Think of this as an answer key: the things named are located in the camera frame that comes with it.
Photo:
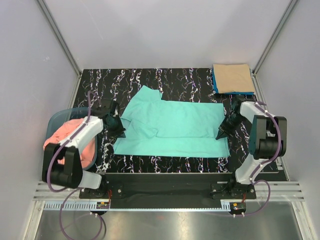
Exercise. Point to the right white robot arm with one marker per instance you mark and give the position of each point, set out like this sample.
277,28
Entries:
267,139

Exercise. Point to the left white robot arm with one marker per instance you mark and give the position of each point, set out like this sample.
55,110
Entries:
62,168

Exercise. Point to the teal t-shirt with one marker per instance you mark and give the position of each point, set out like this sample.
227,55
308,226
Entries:
163,128

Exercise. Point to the blue plastic basket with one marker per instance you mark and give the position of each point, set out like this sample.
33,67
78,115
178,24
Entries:
62,124

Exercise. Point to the right aluminium frame post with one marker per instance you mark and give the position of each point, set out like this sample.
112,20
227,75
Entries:
278,29

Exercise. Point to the folded blue t-shirt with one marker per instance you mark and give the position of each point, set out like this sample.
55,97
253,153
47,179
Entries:
235,83

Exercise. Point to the white slotted cable duct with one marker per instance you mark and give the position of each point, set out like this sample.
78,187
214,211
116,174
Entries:
139,206

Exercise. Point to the left aluminium frame post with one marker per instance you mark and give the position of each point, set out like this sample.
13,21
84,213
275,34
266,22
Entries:
58,35

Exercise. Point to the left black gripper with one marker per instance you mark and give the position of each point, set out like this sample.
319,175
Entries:
119,133

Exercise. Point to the folded beige t-shirt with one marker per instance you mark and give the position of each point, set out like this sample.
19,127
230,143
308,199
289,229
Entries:
231,68

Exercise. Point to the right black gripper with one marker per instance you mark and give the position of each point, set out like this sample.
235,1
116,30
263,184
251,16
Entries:
224,131

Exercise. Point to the aluminium frame post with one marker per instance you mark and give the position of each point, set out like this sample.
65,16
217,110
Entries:
278,29
58,35

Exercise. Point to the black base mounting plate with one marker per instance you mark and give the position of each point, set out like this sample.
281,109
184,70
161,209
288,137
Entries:
172,187

